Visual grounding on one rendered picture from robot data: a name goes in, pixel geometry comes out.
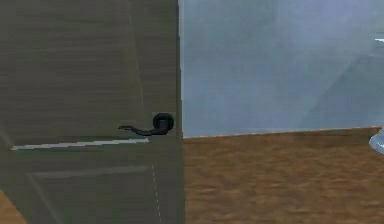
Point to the pale blue rounded object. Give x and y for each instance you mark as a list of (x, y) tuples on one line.
[(378, 144)]

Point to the grey-brown room door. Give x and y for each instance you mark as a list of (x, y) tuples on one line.
[(83, 66)]

